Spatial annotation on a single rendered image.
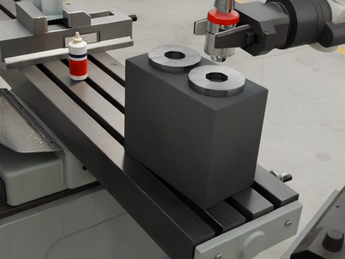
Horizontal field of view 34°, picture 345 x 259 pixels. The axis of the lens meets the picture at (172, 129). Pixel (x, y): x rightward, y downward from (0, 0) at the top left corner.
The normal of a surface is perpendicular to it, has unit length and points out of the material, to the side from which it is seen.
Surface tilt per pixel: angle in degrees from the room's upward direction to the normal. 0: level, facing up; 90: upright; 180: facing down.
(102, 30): 90
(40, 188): 90
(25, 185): 90
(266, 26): 45
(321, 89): 0
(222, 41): 90
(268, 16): 0
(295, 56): 0
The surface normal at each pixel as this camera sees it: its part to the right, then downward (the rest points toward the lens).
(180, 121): -0.75, 0.30
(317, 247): 0.05, -0.85
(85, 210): 0.57, 0.45
